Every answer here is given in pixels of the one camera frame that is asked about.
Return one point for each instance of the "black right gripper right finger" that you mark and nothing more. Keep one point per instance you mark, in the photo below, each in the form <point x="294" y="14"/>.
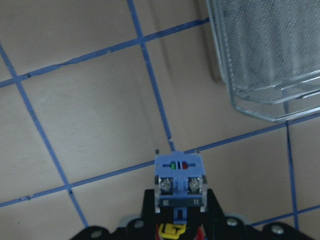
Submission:
<point x="214" y="212"/>

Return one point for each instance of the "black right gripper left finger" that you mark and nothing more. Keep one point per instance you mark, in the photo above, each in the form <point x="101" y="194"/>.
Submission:
<point x="148" y="214"/>

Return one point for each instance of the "red emergency stop button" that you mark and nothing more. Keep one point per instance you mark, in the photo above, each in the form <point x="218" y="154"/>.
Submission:
<point x="180" y="194"/>

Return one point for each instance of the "metal wire shelf tray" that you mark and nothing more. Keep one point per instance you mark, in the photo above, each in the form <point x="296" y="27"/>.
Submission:
<point x="268" y="54"/>

